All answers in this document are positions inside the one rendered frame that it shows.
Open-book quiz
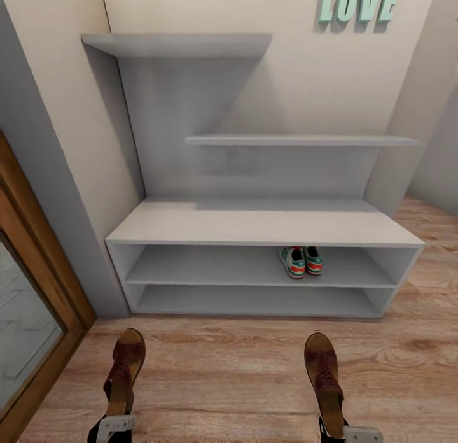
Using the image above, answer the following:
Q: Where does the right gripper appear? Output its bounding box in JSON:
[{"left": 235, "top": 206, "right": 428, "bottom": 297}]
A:
[{"left": 319, "top": 418, "right": 345, "bottom": 443}]

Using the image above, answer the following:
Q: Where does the sandal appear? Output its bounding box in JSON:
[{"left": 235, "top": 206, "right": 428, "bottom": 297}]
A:
[
  {"left": 304, "top": 332, "right": 346, "bottom": 439},
  {"left": 103, "top": 328, "right": 146, "bottom": 417}
]

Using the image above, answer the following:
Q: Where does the gym shoe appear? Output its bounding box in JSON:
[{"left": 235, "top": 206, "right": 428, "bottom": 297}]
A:
[
  {"left": 303, "top": 246, "right": 323, "bottom": 276},
  {"left": 279, "top": 246, "right": 306, "bottom": 279}
]

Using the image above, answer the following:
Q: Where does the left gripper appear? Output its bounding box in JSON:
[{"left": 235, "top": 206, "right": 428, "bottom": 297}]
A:
[{"left": 87, "top": 419, "right": 132, "bottom": 443}]

